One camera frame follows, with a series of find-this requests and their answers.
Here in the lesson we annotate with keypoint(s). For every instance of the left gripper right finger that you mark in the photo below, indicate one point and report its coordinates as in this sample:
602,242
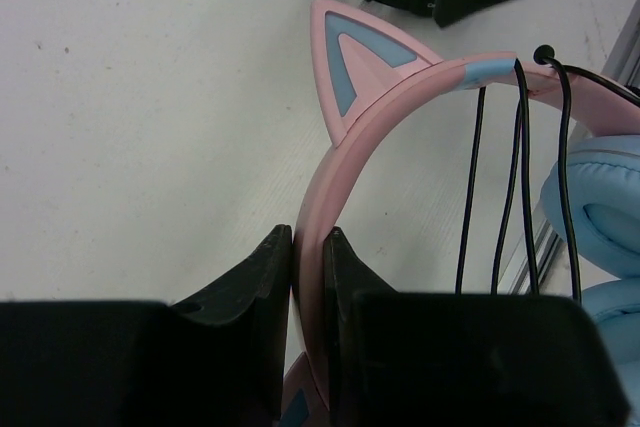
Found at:
442,359

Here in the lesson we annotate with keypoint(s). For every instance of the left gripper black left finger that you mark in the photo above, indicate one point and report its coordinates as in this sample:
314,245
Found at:
215,358

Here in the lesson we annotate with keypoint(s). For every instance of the pink blue cat-ear headphones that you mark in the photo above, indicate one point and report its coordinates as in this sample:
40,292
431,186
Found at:
369,77

